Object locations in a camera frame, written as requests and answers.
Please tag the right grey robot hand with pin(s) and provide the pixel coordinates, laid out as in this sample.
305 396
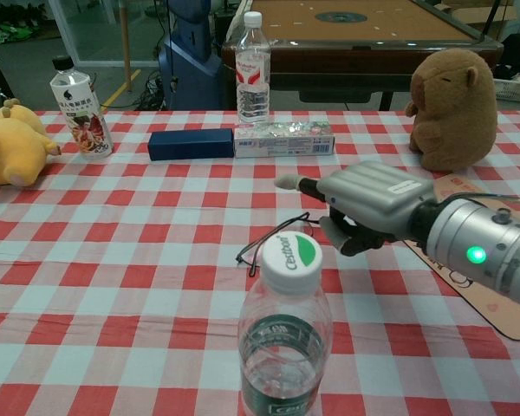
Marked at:
372 190

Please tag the white toothpaste box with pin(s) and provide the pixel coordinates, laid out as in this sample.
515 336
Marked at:
286 141

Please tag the brown capybara plush toy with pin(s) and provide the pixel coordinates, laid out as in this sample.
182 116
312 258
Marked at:
455 112

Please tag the brown wooden game table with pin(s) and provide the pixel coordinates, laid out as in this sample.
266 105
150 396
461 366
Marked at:
355 47

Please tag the tall clear bottle red label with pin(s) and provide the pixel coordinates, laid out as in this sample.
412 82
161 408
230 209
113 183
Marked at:
253 82

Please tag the clear bottle green label white cap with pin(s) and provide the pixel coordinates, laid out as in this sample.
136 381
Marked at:
286 338

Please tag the white plastic basket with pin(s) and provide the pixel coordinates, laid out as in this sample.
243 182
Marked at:
513 90

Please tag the cartoon girl mouse pad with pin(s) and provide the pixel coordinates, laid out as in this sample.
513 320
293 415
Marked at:
502 316

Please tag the dark blue rectangular box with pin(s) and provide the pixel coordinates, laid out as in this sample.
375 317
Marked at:
190 144

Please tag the blue machine stand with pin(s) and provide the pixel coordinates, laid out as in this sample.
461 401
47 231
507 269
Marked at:
190 56

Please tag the red white checkered tablecloth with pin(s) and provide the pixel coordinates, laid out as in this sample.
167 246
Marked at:
112 281

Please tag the white drink bottle black cap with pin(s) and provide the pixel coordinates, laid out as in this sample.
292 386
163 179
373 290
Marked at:
83 117

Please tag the yellow plush toy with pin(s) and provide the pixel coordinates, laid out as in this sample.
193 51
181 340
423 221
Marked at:
13 147

